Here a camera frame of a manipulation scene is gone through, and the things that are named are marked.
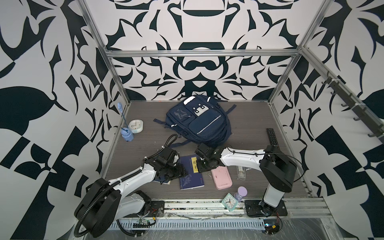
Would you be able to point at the light blue round wall clock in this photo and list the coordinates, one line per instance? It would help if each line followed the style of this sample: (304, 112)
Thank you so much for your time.
(136, 126)

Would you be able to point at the black tv remote control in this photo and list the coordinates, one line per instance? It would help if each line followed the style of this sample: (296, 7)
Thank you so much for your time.
(272, 138)

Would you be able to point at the wall mounted hook rail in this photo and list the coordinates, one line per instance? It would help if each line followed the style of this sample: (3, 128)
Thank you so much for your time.
(361, 110)

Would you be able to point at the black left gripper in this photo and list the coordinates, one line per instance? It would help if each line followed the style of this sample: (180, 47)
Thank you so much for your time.
(180, 172)

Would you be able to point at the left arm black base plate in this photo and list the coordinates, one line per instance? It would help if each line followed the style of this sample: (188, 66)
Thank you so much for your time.
(154, 209)

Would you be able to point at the pink pencil case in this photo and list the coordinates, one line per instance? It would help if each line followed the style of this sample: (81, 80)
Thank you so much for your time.
(222, 178)

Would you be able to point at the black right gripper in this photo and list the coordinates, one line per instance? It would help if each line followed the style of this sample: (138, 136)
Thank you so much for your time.
(200, 169)

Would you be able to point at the purple lidded small bottle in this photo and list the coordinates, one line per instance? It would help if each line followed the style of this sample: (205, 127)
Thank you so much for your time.
(240, 193)

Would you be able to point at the blue book yellow label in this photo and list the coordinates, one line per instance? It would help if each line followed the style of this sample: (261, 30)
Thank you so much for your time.
(162, 180)
(192, 178)

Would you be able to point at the small green alarm clock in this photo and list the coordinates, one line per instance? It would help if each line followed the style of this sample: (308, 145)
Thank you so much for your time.
(229, 202)

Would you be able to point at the navy blue student backpack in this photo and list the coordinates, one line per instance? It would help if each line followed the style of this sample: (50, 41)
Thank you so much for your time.
(199, 119)

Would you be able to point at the left small circuit board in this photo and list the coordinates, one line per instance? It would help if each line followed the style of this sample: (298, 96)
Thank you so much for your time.
(144, 224)

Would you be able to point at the right circuit board green light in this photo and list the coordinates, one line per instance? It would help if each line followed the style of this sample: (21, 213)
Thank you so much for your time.
(274, 227)

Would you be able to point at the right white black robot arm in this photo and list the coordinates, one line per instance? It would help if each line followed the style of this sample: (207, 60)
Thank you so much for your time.
(278, 168)

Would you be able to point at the white perforated cable tray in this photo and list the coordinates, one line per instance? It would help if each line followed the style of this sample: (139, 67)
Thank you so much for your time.
(206, 224)

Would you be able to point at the clear plastic ruler case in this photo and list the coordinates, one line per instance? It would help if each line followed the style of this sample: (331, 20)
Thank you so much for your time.
(241, 171)

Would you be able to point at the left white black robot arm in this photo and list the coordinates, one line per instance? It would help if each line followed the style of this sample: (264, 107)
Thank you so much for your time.
(107, 201)

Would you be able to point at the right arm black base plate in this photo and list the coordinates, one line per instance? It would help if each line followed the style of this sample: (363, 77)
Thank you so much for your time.
(258, 209)

